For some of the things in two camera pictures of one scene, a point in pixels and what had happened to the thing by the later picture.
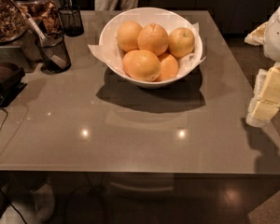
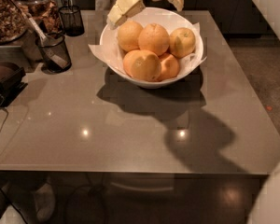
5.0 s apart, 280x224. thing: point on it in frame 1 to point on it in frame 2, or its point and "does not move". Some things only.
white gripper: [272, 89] to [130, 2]
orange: [169, 68] does not move
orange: [153, 38] does not move
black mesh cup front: [52, 53] does not move
